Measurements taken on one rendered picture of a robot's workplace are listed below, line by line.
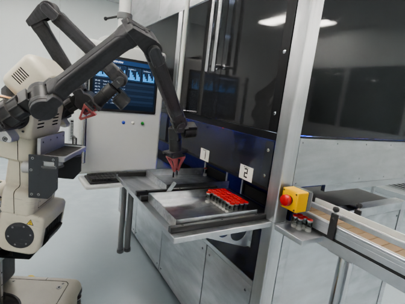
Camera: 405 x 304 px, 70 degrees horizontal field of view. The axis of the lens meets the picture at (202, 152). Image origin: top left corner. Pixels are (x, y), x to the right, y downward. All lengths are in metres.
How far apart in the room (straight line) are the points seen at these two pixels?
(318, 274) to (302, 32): 1.03
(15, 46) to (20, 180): 5.11
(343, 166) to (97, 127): 1.29
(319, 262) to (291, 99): 0.76
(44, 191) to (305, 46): 1.04
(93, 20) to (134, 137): 4.82
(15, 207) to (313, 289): 1.28
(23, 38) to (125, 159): 4.72
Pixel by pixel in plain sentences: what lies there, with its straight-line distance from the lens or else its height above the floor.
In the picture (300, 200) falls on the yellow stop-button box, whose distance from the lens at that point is 1.04.
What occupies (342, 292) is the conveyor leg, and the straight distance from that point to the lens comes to 1.22.
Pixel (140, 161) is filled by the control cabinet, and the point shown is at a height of 0.87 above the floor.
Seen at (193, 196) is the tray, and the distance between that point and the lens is 1.27.
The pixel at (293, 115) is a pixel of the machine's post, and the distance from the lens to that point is 1.06.
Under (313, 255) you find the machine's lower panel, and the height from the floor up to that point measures 0.69.
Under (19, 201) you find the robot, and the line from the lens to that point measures 1.27.
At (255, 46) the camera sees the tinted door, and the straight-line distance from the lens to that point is 1.27.
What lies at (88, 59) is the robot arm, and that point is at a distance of 0.97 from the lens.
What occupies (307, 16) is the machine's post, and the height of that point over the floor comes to 1.60.
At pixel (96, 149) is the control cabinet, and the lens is 1.79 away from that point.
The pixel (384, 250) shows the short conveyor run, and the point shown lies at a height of 0.93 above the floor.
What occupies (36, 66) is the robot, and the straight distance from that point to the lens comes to 1.18.
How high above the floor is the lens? 1.31
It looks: 11 degrees down
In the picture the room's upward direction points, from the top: 7 degrees clockwise
